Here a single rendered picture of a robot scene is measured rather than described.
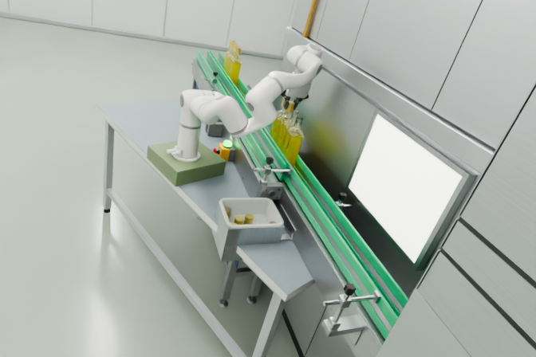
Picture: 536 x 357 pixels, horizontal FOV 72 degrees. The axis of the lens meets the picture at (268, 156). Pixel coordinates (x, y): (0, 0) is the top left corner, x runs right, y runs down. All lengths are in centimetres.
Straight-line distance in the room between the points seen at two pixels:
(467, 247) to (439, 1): 83
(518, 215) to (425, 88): 72
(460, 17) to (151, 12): 640
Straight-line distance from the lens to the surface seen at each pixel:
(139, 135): 203
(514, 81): 106
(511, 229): 60
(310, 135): 172
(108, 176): 253
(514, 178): 59
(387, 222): 130
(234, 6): 743
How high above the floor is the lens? 167
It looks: 27 degrees down
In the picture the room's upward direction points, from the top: 15 degrees clockwise
